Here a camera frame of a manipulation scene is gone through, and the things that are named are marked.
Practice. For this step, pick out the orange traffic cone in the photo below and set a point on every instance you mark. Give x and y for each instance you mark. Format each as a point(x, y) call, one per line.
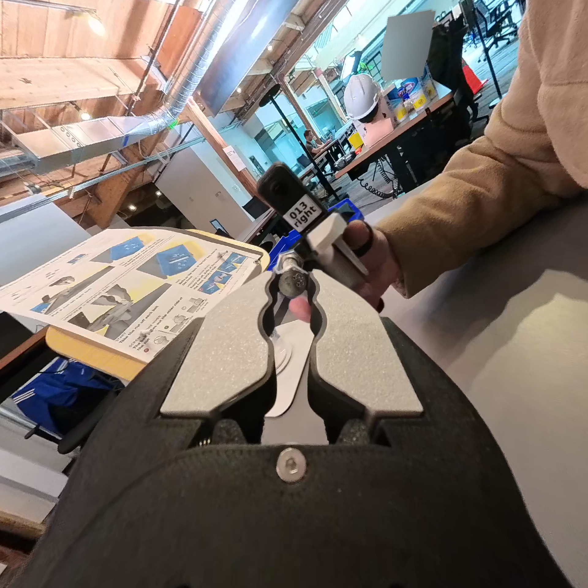
point(474, 82)

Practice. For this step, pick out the person in beige hoodie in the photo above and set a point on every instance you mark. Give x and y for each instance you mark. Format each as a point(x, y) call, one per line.
point(551, 92)

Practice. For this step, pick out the grey desk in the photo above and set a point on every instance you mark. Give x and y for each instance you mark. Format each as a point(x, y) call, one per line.
point(505, 344)

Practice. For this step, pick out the silver hex bolt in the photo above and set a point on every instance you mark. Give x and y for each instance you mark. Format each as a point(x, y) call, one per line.
point(294, 284)

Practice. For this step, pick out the yellow box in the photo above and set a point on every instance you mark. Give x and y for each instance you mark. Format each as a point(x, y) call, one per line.
point(354, 141)

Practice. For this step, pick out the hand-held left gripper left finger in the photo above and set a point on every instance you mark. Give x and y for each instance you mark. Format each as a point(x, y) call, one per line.
point(220, 363)

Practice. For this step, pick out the person's right hand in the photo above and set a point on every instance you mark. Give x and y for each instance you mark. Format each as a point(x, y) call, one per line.
point(383, 266)

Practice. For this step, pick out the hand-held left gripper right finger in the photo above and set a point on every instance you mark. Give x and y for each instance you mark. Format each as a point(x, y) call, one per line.
point(363, 363)

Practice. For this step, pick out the person's right forearm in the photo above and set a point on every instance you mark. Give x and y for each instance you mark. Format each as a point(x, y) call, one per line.
point(459, 206)

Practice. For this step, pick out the black light stand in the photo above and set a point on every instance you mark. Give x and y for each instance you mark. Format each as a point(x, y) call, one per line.
point(298, 133)

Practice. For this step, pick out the white hard hat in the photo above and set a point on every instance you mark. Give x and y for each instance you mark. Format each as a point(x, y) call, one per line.
point(360, 94)

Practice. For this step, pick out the wooden table with black frame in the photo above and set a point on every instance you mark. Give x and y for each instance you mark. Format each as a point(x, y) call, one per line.
point(20, 351)

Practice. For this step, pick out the silver ceiling duct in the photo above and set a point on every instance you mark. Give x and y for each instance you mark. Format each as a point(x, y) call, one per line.
point(92, 133)

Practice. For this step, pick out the long wooden table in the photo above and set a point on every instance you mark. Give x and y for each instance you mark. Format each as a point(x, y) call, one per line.
point(399, 132)

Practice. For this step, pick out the printed instruction sheet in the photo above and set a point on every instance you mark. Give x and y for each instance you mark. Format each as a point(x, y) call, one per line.
point(138, 275)

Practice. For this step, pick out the blue striped jacket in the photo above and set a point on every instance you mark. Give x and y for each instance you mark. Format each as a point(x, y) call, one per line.
point(55, 395)

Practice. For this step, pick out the pink mannequin head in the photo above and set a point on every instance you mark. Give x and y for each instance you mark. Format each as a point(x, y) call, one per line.
point(379, 131)

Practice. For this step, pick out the blue plastic bin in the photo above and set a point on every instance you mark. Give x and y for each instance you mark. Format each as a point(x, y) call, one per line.
point(282, 250)
point(351, 203)

